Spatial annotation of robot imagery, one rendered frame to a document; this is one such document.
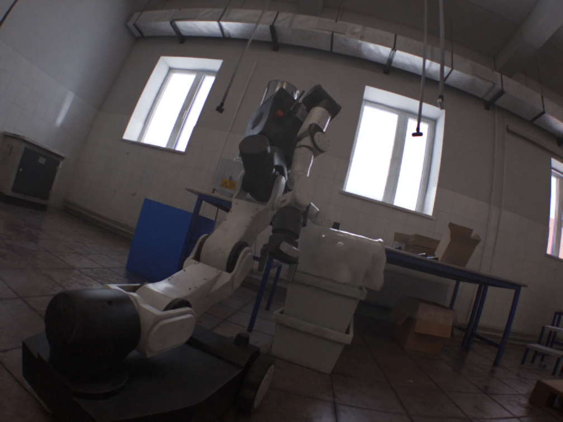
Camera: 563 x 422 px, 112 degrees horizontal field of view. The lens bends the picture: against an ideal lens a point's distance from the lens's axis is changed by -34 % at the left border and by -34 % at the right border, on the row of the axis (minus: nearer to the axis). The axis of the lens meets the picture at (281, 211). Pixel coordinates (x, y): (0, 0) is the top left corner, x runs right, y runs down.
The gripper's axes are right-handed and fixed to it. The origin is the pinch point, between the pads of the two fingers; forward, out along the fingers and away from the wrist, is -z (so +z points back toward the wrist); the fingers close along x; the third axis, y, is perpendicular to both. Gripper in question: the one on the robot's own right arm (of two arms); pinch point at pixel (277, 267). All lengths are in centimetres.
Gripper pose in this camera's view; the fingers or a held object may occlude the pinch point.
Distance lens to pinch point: 85.5
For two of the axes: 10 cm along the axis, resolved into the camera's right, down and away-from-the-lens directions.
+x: 7.7, 4.3, 4.6
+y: -6.0, 2.5, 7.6
